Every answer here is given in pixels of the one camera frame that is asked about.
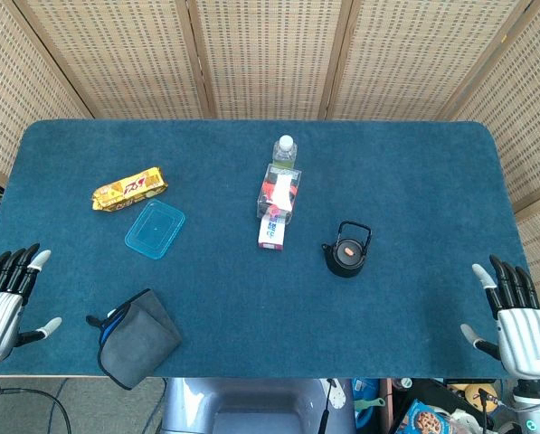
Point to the blue cookie box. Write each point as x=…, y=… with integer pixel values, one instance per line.
x=425, y=419

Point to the clear acrylic tissue box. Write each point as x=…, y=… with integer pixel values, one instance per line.
x=278, y=192

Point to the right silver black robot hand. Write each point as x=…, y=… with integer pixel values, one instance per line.
x=525, y=339

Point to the black cast iron teapot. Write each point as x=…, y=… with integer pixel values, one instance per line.
x=347, y=253

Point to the yellow plush toy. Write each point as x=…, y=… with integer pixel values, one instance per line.
x=480, y=395

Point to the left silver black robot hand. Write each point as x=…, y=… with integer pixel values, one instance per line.
x=0, y=316

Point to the blue transparent plastic container lid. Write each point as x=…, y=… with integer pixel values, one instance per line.
x=155, y=229

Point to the blue table carpet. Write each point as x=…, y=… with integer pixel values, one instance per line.
x=251, y=289

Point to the white blue toothpaste box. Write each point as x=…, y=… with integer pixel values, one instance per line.
x=271, y=231

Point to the grey folded cloth pouch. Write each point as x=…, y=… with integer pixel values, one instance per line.
x=136, y=339

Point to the yellow biscuit packet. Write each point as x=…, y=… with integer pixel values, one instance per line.
x=129, y=188

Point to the white perforated paddle tool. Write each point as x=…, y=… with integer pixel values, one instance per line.
x=337, y=394

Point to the woven bamboo folding screen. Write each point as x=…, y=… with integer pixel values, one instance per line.
x=269, y=54

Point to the grey robot torso base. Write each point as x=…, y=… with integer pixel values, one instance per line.
x=256, y=407

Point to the clear plastic water bottle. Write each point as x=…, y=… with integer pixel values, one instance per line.
x=284, y=153

